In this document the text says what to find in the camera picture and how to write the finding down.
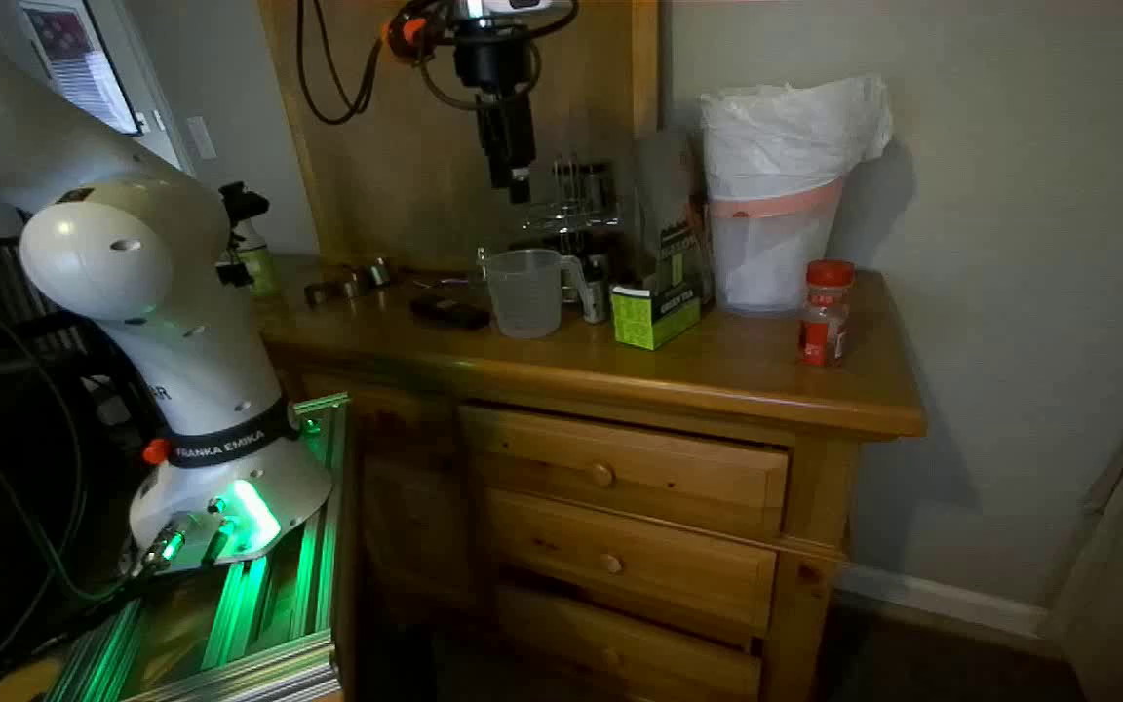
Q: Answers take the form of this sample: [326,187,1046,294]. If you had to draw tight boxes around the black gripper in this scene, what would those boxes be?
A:
[451,8,536,203]

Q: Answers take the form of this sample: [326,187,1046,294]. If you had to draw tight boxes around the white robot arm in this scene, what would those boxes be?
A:
[0,53,331,569]

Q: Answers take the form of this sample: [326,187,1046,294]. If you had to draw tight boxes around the clear plastic jug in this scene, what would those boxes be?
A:
[482,249,560,340]

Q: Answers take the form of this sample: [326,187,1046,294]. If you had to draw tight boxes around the black remote control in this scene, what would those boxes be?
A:
[411,297,490,331]

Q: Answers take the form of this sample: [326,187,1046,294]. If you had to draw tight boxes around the green and brown carton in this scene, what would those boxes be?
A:
[603,123,715,355]

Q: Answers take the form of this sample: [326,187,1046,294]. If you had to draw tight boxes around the white lined trash bin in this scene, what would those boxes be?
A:
[703,79,893,313]

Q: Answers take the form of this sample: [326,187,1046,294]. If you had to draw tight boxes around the red lidded spice jar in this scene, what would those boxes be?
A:
[799,257,853,365]

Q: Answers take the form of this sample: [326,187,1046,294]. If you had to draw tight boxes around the wooden dresser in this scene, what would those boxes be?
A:
[263,0,925,702]

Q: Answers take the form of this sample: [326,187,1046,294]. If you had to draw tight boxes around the black camera on stand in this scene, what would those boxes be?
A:
[217,184,282,297]

